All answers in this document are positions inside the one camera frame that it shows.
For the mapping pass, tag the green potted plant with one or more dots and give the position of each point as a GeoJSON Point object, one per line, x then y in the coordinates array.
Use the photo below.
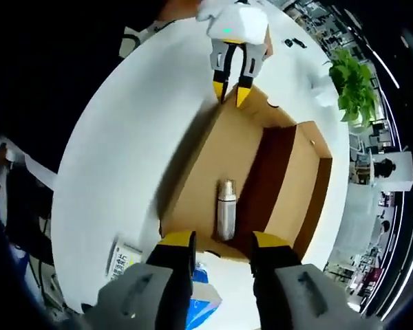
{"type": "Point", "coordinates": [351, 79]}

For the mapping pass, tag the white blue wet wipes pack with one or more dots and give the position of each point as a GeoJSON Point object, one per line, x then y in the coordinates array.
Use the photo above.
{"type": "Point", "coordinates": [118, 261]}

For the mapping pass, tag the person's left hand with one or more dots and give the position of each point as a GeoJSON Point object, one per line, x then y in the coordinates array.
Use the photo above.
{"type": "Point", "coordinates": [268, 43]}

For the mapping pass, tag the small black object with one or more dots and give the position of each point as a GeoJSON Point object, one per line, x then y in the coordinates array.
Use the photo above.
{"type": "Point", "coordinates": [298, 43]}

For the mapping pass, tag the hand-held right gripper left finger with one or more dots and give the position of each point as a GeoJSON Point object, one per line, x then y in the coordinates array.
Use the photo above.
{"type": "Point", "coordinates": [172, 264]}

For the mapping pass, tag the white cylindrical bottle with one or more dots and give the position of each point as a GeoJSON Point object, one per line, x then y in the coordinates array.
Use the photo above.
{"type": "Point", "coordinates": [226, 213]}

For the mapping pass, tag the brown cardboard shoe box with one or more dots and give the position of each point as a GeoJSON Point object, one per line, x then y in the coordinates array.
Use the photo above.
{"type": "Point", "coordinates": [234, 137]}

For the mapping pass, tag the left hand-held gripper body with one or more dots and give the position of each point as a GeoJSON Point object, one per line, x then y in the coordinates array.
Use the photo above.
{"type": "Point", "coordinates": [241, 24]}

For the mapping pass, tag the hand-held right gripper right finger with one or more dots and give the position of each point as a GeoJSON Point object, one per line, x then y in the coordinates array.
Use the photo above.
{"type": "Point", "coordinates": [275, 264]}

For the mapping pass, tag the blue soft tissue pack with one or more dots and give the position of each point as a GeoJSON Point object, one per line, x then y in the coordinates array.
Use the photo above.
{"type": "Point", "coordinates": [203, 306]}

